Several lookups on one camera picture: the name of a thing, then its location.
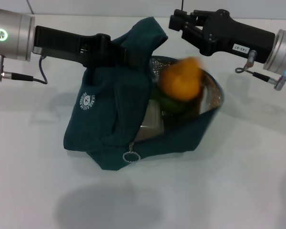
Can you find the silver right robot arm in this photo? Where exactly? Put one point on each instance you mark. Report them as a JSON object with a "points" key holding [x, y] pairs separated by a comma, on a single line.
{"points": [[282, 52]]}

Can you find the dark teal insulated lunch bag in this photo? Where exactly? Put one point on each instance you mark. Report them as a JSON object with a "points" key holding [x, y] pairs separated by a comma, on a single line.
{"points": [[97, 133]]}

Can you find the clear plastic food container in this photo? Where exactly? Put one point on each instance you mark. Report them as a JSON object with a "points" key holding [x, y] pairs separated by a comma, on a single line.
{"points": [[152, 121]]}

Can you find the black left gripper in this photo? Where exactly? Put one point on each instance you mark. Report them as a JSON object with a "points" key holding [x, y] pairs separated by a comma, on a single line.
{"points": [[62, 44]]}

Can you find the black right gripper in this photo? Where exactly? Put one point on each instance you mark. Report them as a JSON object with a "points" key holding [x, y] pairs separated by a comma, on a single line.
{"points": [[228, 35]]}

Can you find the green cucumber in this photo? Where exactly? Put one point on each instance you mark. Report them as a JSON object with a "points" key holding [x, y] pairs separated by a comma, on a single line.
{"points": [[171, 106]]}

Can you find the orange yellow pear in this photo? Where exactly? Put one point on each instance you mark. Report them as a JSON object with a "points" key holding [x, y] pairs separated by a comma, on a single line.
{"points": [[181, 78]]}

